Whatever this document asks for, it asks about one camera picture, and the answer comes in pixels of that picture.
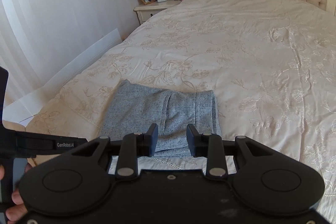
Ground person left hand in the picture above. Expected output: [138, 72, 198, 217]
[0, 163, 34, 223]

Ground cream embroidered bedspread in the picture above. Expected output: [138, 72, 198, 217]
[26, 0, 335, 223]

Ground left white nightstand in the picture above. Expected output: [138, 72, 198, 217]
[133, 0, 181, 24]

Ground grey speckled pants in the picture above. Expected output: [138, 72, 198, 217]
[100, 80, 221, 157]

